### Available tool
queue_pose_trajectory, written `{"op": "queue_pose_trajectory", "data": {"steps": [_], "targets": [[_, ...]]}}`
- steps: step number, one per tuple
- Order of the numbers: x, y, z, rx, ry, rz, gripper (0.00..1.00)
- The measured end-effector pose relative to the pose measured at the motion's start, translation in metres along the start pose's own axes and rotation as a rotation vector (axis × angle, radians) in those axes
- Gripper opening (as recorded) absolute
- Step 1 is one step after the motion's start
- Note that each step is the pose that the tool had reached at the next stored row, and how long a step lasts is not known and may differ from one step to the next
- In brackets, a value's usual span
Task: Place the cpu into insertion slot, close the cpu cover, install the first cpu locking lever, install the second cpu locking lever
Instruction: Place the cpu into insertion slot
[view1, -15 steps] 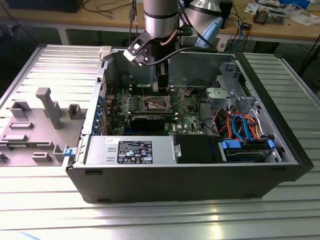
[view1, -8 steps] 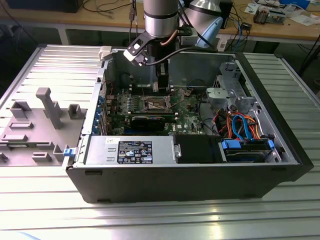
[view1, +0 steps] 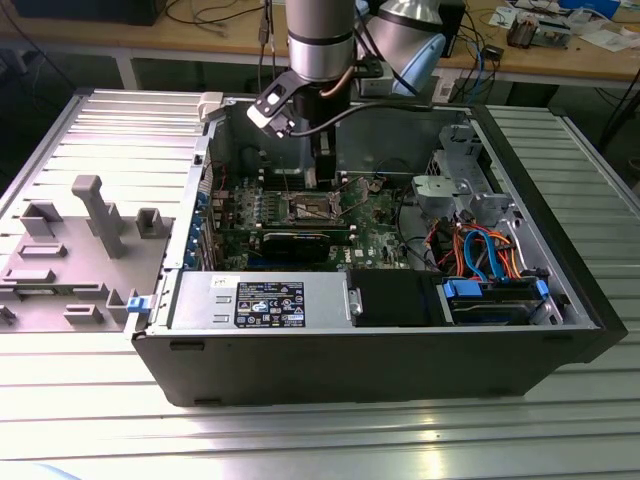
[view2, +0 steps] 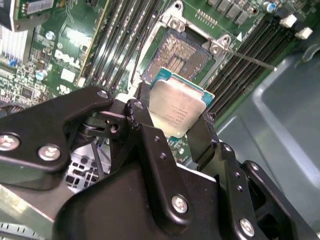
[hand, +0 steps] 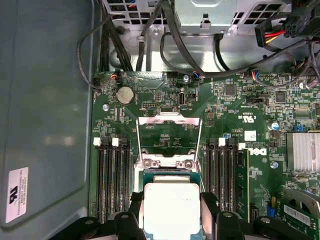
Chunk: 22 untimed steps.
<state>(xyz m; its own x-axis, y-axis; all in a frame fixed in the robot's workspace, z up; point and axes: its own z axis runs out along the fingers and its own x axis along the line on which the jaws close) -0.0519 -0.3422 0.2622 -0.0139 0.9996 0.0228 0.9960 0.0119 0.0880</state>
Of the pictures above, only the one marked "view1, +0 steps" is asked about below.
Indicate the silver CPU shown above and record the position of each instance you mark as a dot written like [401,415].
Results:
[310,180]

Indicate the metal locking lever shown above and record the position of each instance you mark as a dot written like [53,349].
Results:
[286,182]
[320,212]

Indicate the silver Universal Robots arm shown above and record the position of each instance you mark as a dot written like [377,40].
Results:
[320,40]

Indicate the black RAM slot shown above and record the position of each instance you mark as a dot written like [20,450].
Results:
[272,183]
[272,175]
[272,188]
[272,179]

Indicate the CPU socket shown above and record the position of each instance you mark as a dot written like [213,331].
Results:
[307,212]

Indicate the round coin battery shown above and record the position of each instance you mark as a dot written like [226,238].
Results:
[375,186]

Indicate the beige plastic block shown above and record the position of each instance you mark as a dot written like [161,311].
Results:
[210,105]

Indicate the white label sheet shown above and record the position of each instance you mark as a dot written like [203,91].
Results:
[444,91]

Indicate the black graphics card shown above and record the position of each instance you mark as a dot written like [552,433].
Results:
[295,246]

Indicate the grey metal drive cage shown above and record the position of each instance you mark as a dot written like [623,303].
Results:
[452,150]

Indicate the green motherboard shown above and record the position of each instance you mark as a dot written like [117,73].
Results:
[372,240]

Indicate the wooden workbench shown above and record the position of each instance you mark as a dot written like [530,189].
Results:
[200,42]

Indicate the black tower box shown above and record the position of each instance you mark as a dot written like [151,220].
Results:
[455,25]

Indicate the small black box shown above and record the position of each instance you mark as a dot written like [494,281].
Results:
[492,51]

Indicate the blue expansion card retainer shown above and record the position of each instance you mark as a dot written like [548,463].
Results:
[192,246]

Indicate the small white handwritten sticker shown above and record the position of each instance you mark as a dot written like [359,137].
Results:
[218,280]

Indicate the black power supply label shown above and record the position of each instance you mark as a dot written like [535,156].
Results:
[270,305]

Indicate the white paper sheet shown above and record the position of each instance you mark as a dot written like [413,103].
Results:
[607,40]
[505,17]

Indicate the metal heatsink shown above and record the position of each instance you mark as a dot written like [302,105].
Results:
[522,31]

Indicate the grey power supply unit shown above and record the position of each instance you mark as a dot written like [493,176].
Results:
[200,300]

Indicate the loose circuit board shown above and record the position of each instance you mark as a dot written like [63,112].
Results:
[554,34]

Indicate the black PC case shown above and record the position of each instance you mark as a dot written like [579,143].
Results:
[350,365]

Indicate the large black box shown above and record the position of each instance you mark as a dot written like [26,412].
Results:
[85,10]

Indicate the hard disk in blue carrier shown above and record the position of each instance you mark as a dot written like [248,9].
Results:
[492,306]

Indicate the blue plastic case latch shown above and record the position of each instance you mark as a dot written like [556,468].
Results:
[139,305]

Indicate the blue box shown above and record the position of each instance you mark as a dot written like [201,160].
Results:
[590,4]

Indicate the grey parts rack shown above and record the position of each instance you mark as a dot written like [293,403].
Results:
[75,272]

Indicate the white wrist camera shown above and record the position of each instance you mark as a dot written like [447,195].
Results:
[270,112]

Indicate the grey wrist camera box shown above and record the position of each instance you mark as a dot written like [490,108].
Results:
[378,85]

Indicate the grey plastic drive bracket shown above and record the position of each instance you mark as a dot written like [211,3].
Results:
[440,192]

